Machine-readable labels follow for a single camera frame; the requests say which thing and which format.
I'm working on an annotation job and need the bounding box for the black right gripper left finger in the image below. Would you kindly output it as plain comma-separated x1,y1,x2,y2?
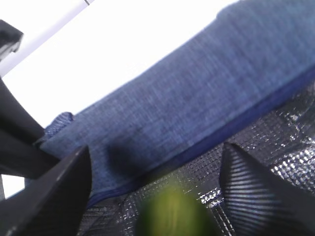
0,147,92,236

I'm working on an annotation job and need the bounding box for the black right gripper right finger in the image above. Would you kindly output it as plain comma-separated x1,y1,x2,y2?
219,143,315,236

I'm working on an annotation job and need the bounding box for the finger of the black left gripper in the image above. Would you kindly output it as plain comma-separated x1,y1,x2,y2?
0,81,59,179

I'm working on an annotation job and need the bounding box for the green cucumber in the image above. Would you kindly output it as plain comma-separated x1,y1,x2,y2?
134,188,212,236

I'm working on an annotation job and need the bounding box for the dark blue lunch bag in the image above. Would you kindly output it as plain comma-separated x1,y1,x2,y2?
34,0,315,236

